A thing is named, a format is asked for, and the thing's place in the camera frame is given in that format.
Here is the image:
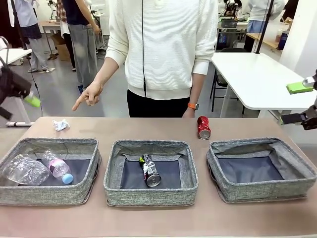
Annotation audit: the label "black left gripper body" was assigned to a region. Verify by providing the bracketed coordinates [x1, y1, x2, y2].
[0, 66, 32, 105]

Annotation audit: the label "white paper ball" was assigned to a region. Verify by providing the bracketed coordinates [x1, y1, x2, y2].
[51, 118, 71, 131]

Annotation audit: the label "large crushed clear bottle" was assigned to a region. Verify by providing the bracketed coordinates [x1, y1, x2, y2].
[1, 153, 50, 186]

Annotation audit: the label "small pink-label water bottle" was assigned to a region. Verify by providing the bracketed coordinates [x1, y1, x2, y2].
[42, 149, 74, 184]

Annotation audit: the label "red soda can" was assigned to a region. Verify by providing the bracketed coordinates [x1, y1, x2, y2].
[197, 116, 212, 141]

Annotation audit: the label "black and silver drink can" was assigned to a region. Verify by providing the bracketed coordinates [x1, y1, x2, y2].
[138, 153, 161, 188]

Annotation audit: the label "person's left forearm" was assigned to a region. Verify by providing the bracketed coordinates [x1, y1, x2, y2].
[189, 73, 208, 105]

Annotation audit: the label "person's right forearm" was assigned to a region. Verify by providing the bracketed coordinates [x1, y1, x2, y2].
[93, 57, 119, 87]

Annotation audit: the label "person's right hand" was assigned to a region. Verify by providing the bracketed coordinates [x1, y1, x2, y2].
[71, 82, 104, 112]

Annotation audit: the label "large white table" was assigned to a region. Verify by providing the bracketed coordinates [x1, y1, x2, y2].
[210, 51, 317, 124]

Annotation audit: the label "blue bottle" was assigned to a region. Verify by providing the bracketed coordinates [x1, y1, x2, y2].
[277, 24, 290, 51]

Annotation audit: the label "wooden workbench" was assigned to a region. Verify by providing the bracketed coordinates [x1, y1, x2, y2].
[247, 32, 282, 52]

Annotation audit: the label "brown cardboard box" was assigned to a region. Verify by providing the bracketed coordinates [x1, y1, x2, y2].
[51, 33, 72, 62]

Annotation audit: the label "black stand pole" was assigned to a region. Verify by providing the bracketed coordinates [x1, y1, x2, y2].
[255, 0, 275, 55]

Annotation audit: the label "small wooden table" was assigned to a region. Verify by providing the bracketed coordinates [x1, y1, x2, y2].
[38, 20, 62, 34]

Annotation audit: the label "bystander in pale blue shirt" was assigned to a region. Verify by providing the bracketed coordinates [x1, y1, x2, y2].
[13, 0, 49, 73]

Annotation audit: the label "bystander in grey wide trousers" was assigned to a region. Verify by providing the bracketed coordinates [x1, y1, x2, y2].
[60, 0, 101, 90]

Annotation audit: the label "bystander in white top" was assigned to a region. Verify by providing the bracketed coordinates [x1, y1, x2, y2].
[246, 0, 287, 34]

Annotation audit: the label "black folding chair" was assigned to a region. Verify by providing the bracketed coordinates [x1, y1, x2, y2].
[210, 66, 246, 115]

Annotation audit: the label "grey fabric basket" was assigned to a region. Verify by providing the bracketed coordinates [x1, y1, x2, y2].
[103, 139, 199, 208]
[206, 137, 317, 204]
[0, 137, 102, 207]

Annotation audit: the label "bystander in plaid shirt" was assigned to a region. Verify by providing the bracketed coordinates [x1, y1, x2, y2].
[54, 0, 76, 72]

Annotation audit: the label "black plastic crate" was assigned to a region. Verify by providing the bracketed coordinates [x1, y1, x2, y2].
[221, 19, 239, 28]

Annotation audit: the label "person's black trousers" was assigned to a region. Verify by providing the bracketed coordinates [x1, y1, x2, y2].
[126, 89, 193, 119]

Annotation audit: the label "person in white sweater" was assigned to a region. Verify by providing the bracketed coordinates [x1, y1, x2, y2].
[104, 0, 218, 101]

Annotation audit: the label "black cord on sweater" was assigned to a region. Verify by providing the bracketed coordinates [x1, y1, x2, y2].
[141, 0, 147, 97]

